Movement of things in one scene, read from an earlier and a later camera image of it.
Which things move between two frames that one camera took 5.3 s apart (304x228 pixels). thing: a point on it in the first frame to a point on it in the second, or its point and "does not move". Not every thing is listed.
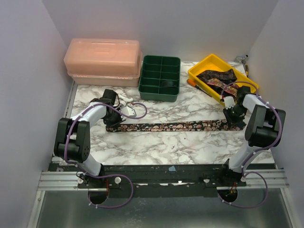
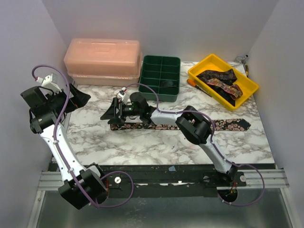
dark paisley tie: x=227 y=75 does not move
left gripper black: x=110 y=124 to x=79 y=99
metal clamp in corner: x=242 y=59 does not move
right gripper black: x=234 y=119 to x=116 y=109
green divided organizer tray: x=160 y=78 does not move
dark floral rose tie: x=211 y=126 does not move
